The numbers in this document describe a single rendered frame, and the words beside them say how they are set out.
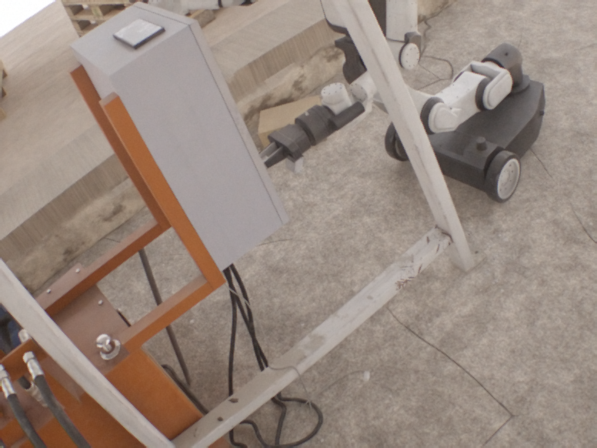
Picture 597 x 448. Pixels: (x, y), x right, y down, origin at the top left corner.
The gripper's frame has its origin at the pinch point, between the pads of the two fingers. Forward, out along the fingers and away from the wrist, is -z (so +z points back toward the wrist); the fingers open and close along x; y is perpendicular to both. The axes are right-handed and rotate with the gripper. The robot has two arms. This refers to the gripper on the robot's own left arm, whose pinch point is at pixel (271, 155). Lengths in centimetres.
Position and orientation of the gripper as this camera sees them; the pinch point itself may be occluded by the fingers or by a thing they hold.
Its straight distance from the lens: 159.0
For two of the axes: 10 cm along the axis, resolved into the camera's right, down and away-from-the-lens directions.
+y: 3.2, 7.0, 6.3
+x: 5.4, 4.1, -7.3
